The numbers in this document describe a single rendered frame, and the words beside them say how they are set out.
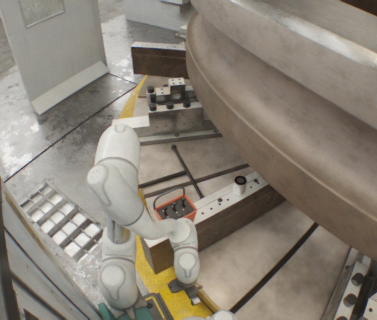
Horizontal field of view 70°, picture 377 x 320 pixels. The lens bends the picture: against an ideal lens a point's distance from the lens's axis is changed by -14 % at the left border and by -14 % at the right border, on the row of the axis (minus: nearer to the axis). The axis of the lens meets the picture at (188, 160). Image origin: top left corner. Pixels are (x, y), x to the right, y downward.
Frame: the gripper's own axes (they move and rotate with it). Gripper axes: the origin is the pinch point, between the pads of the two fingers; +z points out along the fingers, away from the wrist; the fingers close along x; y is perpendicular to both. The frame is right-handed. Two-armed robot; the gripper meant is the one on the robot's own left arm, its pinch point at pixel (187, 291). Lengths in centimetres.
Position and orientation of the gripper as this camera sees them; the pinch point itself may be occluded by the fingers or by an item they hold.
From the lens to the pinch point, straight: 156.8
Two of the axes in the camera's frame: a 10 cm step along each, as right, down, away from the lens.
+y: 8.8, -3.4, 3.3
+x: -4.7, -6.3, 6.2
